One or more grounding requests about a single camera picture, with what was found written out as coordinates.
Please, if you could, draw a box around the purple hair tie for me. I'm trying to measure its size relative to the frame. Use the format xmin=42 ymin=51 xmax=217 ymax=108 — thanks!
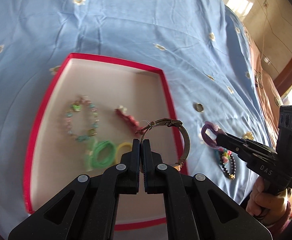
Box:
xmin=201 ymin=121 xmax=227 ymax=151

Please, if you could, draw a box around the red shallow box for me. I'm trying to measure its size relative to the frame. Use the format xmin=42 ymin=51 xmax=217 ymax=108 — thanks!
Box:
xmin=23 ymin=52 xmax=189 ymax=231

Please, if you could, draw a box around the black bead bracelet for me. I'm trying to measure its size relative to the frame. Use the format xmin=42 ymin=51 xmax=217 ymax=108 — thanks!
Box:
xmin=219 ymin=152 xmax=236 ymax=180

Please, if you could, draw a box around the green hair tie with bow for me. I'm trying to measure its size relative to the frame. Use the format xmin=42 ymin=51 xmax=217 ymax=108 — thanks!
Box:
xmin=84 ymin=139 xmax=117 ymax=172

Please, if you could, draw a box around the person's right hand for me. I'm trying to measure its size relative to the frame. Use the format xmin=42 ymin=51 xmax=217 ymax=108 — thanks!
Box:
xmin=246 ymin=177 xmax=288 ymax=226

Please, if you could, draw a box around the light blue floral bedsheet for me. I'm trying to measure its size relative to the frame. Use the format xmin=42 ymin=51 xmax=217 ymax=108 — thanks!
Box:
xmin=0 ymin=0 xmax=271 ymax=238

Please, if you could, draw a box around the pastel beaded charm bracelet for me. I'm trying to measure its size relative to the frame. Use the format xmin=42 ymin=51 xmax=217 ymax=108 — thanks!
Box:
xmin=63 ymin=96 xmax=101 ymax=143

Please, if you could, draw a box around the yellow hair tie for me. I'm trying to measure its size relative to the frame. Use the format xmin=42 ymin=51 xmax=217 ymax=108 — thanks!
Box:
xmin=114 ymin=142 xmax=134 ymax=164

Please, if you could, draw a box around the red kitty hair clip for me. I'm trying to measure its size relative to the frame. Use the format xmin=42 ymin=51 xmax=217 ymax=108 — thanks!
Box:
xmin=115 ymin=105 xmax=143 ymax=135

